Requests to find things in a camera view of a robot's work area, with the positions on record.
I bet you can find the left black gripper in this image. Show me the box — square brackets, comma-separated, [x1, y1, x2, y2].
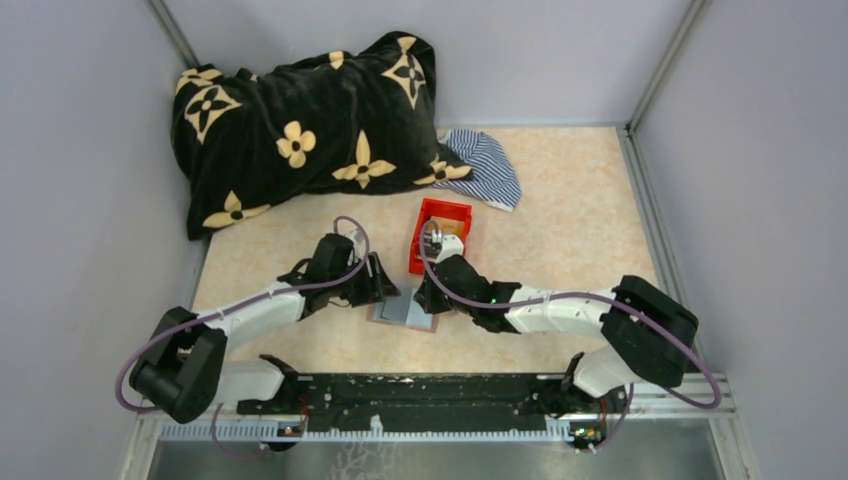
[329, 251, 401, 308]

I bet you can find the pink leather card holder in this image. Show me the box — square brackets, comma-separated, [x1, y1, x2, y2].
[368, 285, 437, 333]

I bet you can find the gold striped credit card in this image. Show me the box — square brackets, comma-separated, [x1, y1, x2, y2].
[432, 217, 466, 238]

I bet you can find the red plastic bin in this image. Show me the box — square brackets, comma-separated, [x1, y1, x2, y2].
[408, 198, 472, 275]

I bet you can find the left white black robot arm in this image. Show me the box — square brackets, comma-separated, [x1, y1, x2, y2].
[125, 232, 400, 424]

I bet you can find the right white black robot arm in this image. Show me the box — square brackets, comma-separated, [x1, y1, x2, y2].
[414, 229, 698, 412]

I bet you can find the blue white striped cloth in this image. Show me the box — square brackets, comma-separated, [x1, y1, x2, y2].
[434, 129, 522, 212]

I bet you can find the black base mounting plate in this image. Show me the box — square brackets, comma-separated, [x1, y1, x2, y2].
[236, 373, 626, 432]

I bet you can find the black floral plush blanket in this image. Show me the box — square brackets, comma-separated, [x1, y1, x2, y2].
[171, 31, 475, 241]

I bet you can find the white cable duct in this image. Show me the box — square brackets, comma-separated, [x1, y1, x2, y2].
[159, 416, 574, 443]

